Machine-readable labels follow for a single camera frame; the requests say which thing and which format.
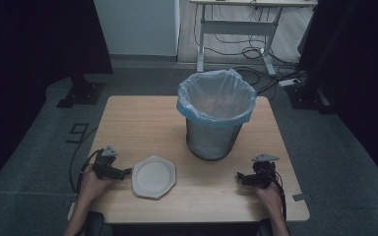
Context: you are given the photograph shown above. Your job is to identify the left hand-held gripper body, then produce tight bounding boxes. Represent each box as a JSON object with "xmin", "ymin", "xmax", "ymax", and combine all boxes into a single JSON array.
[{"xmin": 92, "ymin": 145, "xmax": 127, "ymax": 181}]

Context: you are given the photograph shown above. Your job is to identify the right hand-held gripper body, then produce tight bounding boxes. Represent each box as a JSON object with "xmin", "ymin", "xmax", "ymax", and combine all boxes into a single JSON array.
[{"xmin": 240, "ymin": 152, "xmax": 281, "ymax": 190}]

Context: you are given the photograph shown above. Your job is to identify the white octagonal paper plate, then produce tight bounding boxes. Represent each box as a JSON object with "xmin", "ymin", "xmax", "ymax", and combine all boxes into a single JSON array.
[{"xmin": 131, "ymin": 154, "xmax": 177, "ymax": 201}]

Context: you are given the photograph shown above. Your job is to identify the metal mesh trash can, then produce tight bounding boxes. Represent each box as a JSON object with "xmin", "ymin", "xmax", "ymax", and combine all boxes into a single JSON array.
[{"xmin": 185, "ymin": 117, "xmax": 244, "ymax": 162}]

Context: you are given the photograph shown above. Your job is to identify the blue plastic trash bag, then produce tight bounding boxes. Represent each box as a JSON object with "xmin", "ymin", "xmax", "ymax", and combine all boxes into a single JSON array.
[{"xmin": 176, "ymin": 68, "xmax": 258, "ymax": 129}]

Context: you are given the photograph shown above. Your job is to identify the person's left hand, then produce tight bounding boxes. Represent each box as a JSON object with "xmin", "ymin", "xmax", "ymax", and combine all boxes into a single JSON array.
[{"xmin": 77, "ymin": 164, "xmax": 116, "ymax": 205}]

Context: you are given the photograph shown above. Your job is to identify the person's right hand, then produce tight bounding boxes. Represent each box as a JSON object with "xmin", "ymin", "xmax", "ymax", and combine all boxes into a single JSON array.
[{"xmin": 254, "ymin": 183, "xmax": 284, "ymax": 218}]

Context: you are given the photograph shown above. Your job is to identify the grey tape piece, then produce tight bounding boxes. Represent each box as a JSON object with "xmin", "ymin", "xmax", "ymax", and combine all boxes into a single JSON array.
[{"xmin": 291, "ymin": 192, "xmax": 313, "ymax": 203}]

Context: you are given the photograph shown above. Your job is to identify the black chair armrest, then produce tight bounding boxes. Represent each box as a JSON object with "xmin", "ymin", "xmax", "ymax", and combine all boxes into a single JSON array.
[
  {"xmin": 82, "ymin": 210, "xmax": 106, "ymax": 236},
  {"xmin": 257, "ymin": 217, "xmax": 274, "ymax": 236}
]

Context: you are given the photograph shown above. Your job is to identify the black stand base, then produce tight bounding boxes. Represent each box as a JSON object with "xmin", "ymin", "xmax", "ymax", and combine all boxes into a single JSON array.
[
  {"xmin": 284, "ymin": 83, "xmax": 338, "ymax": 116},
  {"xmin": 55, "ymin": 74, "xmax": 106, "ymax": 109}
]

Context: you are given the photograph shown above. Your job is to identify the white power strip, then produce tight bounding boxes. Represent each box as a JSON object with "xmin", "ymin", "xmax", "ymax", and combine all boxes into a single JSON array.
[{"xmin": 277, "ymin": 78, "xmax": 301, "ymax": 89}]

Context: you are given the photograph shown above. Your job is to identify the black curtain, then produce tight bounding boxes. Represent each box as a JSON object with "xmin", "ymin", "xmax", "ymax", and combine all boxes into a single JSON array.
[
  {"xmin": 297, "ymin": 0, "xmax": 378, "ymax": 195},
  {"xmin": 0, "ymin": 0, "xmax": 114, "ymax": 198}
]

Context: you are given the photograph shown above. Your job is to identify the white cabinet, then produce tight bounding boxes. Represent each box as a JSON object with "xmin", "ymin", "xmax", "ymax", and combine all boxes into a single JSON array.
[{"xmin": 93, "ymin": 0, "xmax": 181, "ymax": 58}]

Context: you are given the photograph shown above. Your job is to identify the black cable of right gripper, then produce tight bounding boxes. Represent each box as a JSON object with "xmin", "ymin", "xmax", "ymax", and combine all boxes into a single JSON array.
[{"xmin": 262, "ymin": 168, "xmax": 288, "ymax": 221}]

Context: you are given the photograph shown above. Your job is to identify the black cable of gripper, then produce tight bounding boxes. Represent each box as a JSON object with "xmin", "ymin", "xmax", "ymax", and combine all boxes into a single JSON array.
[
  {"xmin": 262, "ymin": 168, "xmax": 288, "ymax": 221},
  {"xmin": 68, "ymin": 148, "xmax": 103, "ymax": 195}
]

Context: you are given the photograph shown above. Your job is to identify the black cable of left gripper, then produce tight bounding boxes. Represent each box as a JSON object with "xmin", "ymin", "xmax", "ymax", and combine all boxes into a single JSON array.
[{"xmin": 68, "ymin": 148, "xmax": 103, "ymax": 195}]

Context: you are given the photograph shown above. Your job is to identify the black cables on floor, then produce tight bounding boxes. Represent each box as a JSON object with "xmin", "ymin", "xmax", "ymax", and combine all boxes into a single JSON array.
[{"xmin": 193, "ymin": 4, "xmax": 309, "ymax": 96}]

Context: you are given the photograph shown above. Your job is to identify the white desk frame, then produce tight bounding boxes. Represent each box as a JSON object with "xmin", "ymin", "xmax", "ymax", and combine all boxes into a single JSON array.
[{"xmin": 189, "ymin": 0, "xmax": 319, "ymax": 77}]

